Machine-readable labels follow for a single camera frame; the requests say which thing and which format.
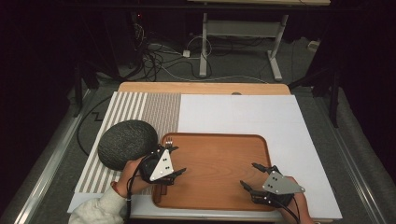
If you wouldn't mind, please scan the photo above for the metal floor rail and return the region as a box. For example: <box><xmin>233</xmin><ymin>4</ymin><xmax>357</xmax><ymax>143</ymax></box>
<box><xmin>12</xmin><ymin>89</ymin><xmax>96</xmax><ymax>224</ymax></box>
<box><xmin>314</xmin><ymin>96</ymin><xmax>389</xmax><ymax>224</ymax></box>

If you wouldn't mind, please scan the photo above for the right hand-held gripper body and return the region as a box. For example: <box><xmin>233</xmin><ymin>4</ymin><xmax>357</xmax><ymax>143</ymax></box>
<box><xmin>249</xmin><ymin>164</ymin><xmax>307</xmax><ymax>208</ymax></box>

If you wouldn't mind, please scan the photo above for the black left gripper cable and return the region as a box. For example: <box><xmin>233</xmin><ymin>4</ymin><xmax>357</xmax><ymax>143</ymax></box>
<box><xmin>124</xmin><ymin>157</ymin><xmax>148</xmax><ymax>224</ymax></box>

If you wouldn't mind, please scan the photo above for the black stand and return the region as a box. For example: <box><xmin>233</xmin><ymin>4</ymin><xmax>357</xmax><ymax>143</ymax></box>
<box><xmin>72</xmin><ymin>60</ymin><xmax>101</xmax><ymax>119</ymax></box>
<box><xmin>289</xmin><ymin>62</ymin><xmax>341</xmax><ymax>129</ymax></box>

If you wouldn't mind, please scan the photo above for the white floor cable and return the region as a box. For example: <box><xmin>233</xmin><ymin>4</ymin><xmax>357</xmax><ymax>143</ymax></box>
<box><xmin>146</xmin><ymin>43</ymin><xmax>269</xmax><ymax>84</ymax></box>

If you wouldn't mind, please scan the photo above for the white placemat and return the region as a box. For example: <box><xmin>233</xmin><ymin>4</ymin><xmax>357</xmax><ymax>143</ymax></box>
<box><xmin>66</xmin><ymin>91</ymin><xmax>344</xmax><ymax>221</ymax></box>

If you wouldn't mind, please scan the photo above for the white metal desk frame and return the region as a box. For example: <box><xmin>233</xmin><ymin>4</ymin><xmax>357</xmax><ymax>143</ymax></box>
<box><xmin>198</xmin><ymin>11</ymin><xmax>290</xmax><ymax>82</ymax></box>

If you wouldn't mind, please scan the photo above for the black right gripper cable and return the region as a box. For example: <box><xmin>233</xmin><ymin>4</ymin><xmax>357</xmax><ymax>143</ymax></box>
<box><xmin>274</xmin><ymin>194</ymin><xmax>303</xmax><ymax>224</ymax></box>

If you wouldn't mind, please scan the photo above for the dark textured round plate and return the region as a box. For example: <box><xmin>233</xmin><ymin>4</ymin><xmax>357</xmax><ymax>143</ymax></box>
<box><xmin>96</xmin><ymin>119</ymin><xmax>160</xmax><ymax>172</ymax></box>

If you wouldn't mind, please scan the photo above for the fork with wooden handle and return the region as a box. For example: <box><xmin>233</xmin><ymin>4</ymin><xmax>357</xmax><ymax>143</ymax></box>
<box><xmin>159</xmin><ymin>137</ymin><xmax>175</xmax><ymax>196</ymax></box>

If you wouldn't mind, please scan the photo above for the bundle of black floor cables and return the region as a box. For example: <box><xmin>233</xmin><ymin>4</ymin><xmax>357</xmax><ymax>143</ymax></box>
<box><xmin>132</xmin><ymin>21</ymin><xmax>214</xmax><ymax>82</ymax></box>

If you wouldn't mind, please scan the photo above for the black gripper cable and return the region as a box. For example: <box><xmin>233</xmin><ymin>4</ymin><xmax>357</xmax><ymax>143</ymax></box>
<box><xmin>274</xmin><ymin>194</ymin><xmax>303</xmax><ymax>224</ymax></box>
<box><xmin>124</xmin><ymin>157</ymin><xmax>148</xmax><ymax>224</ymax></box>

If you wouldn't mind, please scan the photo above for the striped beige placemat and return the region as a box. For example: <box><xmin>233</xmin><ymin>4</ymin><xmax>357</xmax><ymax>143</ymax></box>
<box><xmin>75</xmin><ymin>91</ymin><xmax>182</xmax><ymax>196</ymax></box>

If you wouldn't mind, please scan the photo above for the brown wooden tray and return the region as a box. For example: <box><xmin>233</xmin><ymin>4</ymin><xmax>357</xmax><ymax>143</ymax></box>
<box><xmin>151</xmin><ymin>132</ymin><xmax>279</xmax><ymax>213</ymax></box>

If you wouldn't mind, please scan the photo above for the black floor cable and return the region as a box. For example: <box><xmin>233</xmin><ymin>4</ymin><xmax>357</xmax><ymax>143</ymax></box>
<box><xmin>76</xmin><ymin>95</ymin><xmax>113</xmax><ymax>157</ymax></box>

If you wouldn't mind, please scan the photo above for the person's right hand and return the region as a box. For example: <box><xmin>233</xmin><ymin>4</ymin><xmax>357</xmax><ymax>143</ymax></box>
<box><xmin>279</xmin><ymin>175</ymin><xmax>313</xmax><ymax>224</ymax></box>

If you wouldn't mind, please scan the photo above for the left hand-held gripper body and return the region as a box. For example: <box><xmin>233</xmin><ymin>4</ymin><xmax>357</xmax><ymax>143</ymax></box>
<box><xmin>138</xmin><ymin>147</ymin><xmax>176</xmax><ymax>187</ymax></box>

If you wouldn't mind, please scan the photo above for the person's left hand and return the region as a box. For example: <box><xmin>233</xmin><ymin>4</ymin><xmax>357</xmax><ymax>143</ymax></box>
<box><xmin>116</xmin><ymin>156</ymin><xmax>151</xmax><ymax>199</ymax></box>

